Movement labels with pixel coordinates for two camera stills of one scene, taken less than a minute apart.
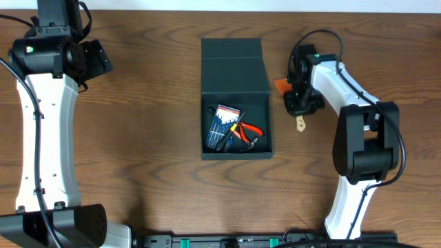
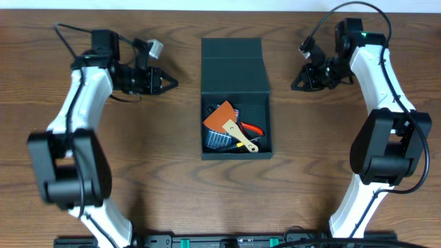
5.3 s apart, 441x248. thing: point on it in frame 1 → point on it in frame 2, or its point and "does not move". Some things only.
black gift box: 234,74 does not move
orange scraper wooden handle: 284,86 → 222,119
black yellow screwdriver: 228,133 → 239,147
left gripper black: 97,58 → 154,80
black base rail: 251,240 does not move
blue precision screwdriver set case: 225,118 does not move
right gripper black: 293,109 → 308,75
